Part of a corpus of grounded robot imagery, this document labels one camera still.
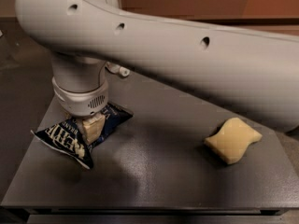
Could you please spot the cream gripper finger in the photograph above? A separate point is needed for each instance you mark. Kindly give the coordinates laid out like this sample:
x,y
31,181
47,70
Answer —
x,y
92,127

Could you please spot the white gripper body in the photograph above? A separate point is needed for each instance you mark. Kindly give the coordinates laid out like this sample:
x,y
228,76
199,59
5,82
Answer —
x,y
81,103

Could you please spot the blue Kettle chip bag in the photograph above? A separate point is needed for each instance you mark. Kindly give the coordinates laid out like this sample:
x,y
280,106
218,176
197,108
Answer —
x,y
67,136

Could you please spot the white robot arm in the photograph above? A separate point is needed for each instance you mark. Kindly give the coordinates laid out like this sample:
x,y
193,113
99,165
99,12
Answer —
x,y
249,72

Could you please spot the clear plastic water bottle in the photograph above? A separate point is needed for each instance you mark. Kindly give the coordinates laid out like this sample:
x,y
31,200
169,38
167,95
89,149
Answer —
x,y
117,70

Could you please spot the yellow sponge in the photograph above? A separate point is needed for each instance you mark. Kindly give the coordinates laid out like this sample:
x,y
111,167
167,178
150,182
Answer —
x,y
232,140

